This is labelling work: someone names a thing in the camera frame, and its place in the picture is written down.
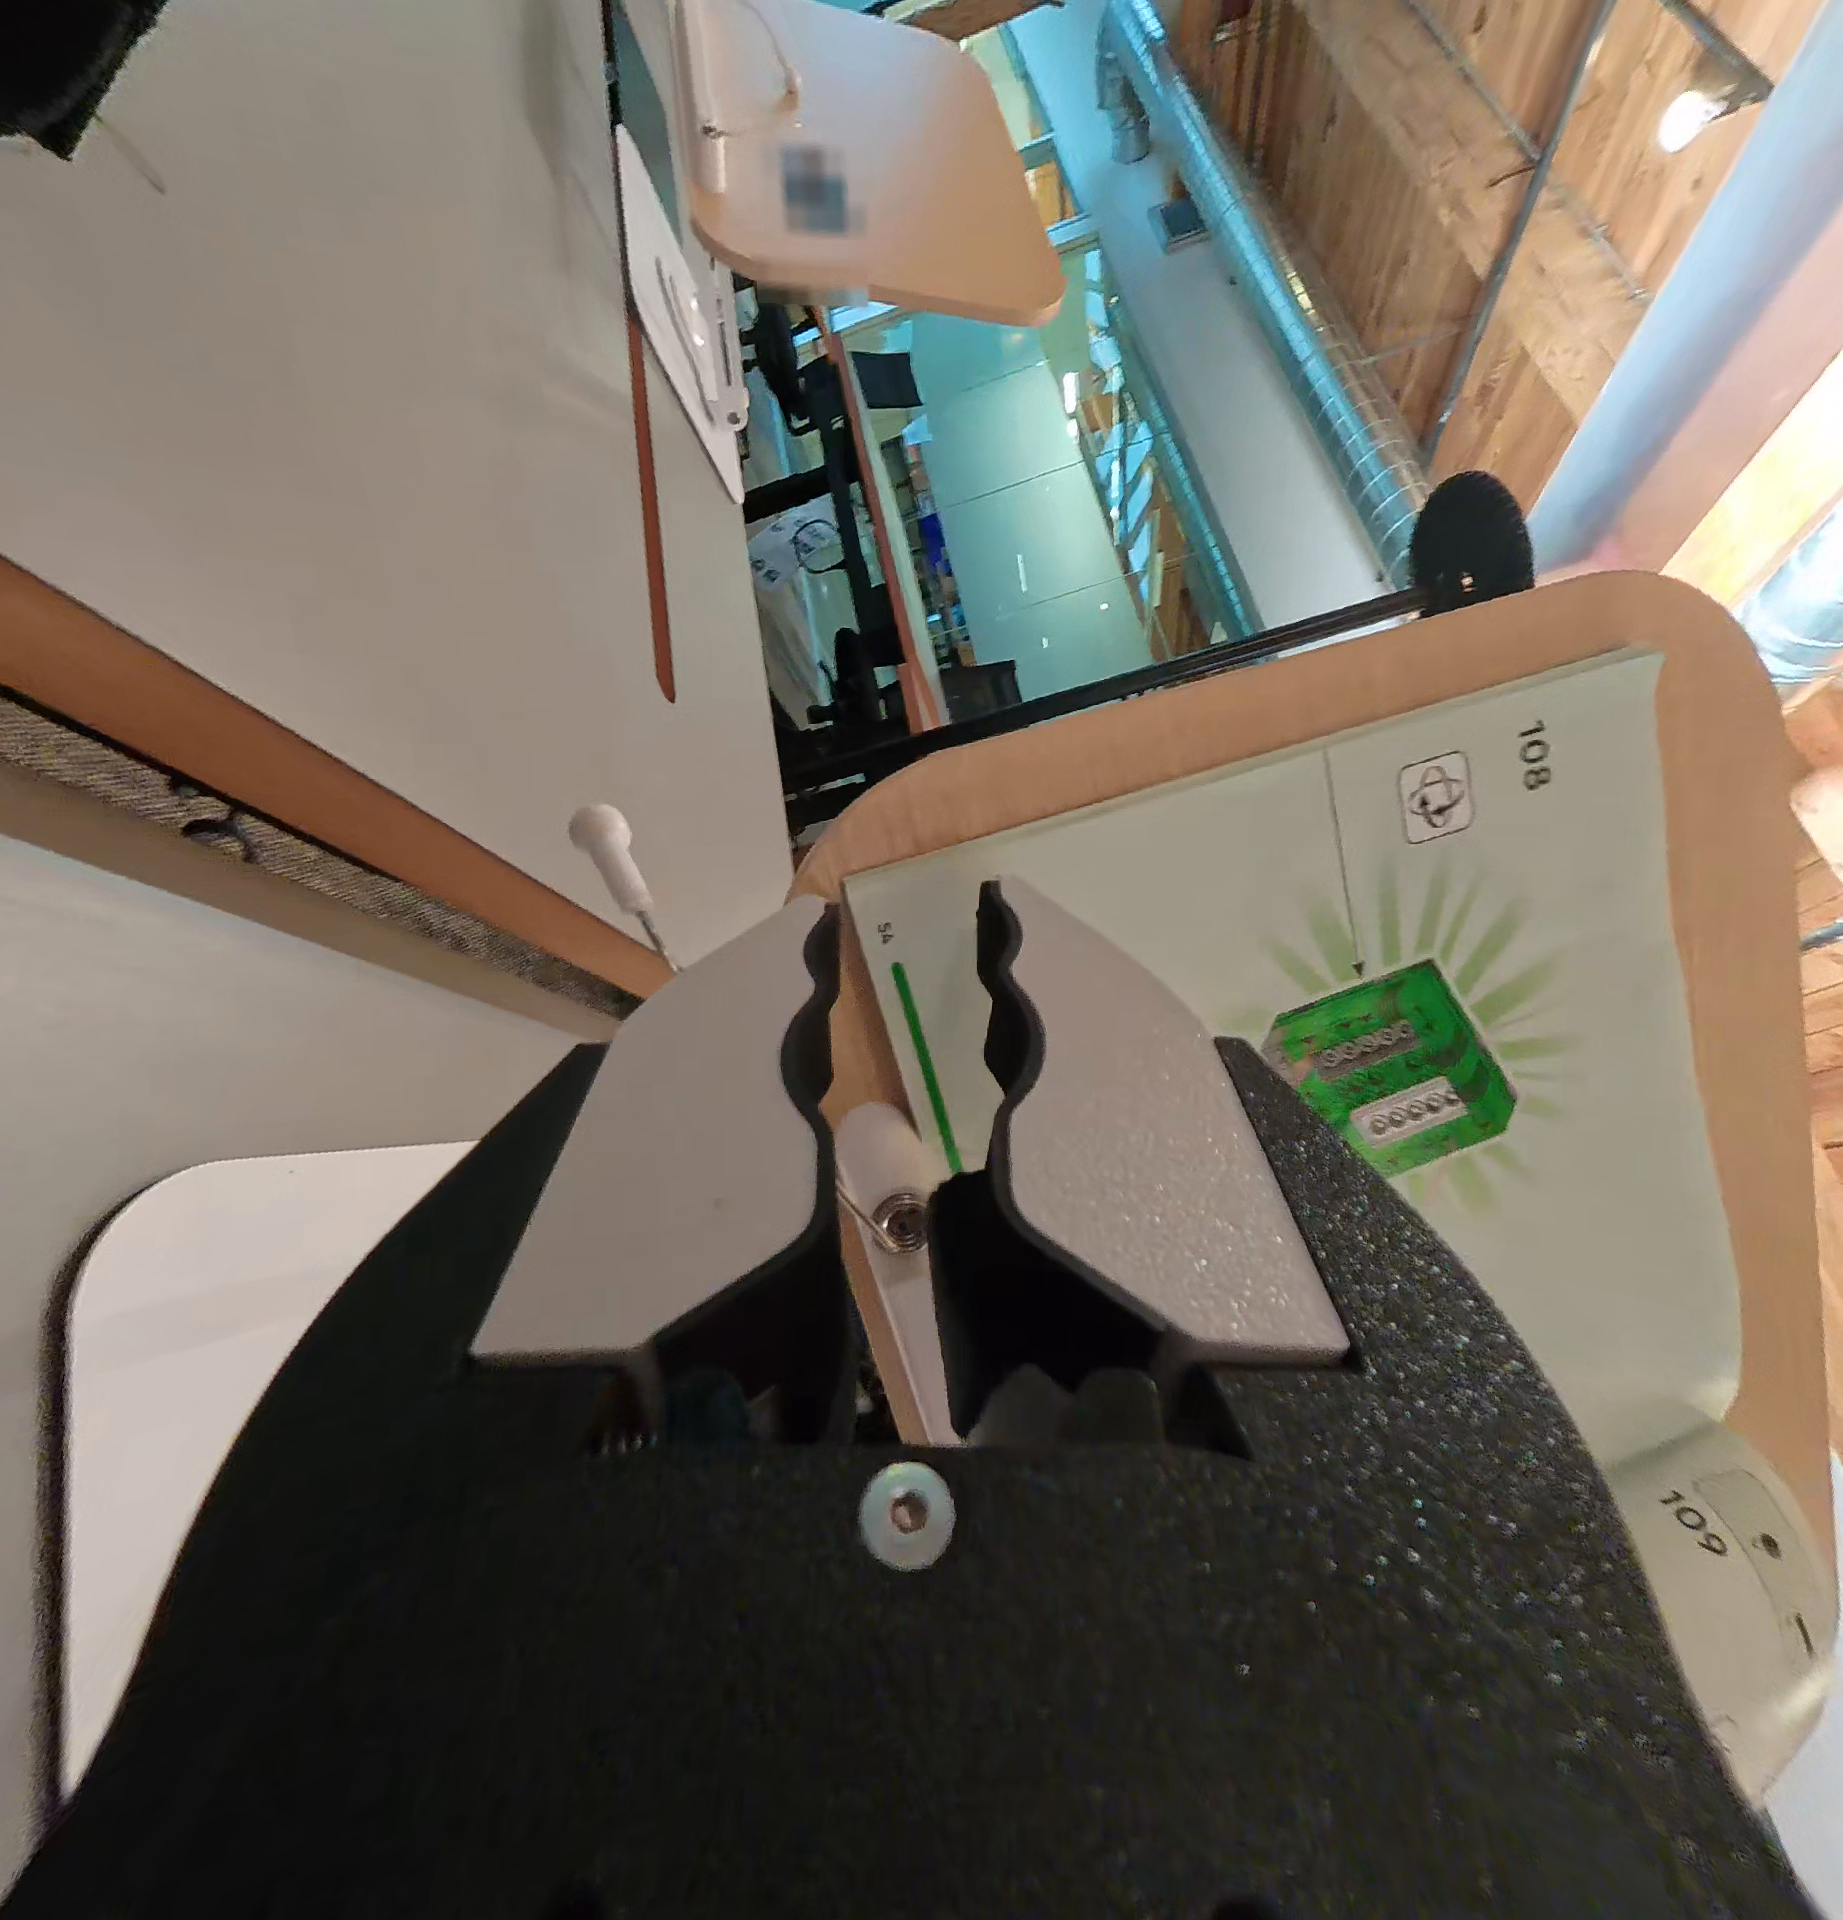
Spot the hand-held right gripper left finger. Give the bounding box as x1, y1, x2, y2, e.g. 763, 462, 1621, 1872
468, 896, 857, 1450

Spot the black hook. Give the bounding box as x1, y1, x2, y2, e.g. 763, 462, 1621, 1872
171, 780, 273, 860

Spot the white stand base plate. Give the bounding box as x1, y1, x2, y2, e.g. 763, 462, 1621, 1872
52, 1140, 490, 1810
611, 121, 753, 508

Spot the toy brick instruction booklet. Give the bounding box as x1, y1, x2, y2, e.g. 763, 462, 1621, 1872
838, 645, 1841, 1790

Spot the black pole stand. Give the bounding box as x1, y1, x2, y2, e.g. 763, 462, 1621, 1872
783, 469, 1539, 755

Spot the ceiling spot lamp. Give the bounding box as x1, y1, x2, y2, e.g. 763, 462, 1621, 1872
1653, 82, 1772, 155

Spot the grey desk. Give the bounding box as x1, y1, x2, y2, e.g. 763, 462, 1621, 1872
0, 817, 683, 1920

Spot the grey felt divider strip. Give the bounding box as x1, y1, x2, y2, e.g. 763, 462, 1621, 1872
0, 674, 641, 1025

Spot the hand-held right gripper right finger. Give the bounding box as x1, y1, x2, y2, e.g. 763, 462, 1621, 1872
926, 882, 1352, 1450

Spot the white book stand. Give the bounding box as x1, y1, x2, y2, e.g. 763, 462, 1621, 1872
831, 1101, 963, 1450

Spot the silver ventilation duct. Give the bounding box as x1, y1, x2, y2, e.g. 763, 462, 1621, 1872
1094, 0, 1428, 568
1737, 554, 1843, 688

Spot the wood-edged pale desk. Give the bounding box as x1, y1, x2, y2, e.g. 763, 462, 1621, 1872
0, 0, 803, 1003

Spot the white bulb-ended cord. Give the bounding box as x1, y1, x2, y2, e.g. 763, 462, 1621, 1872
567, 806, 686, 974

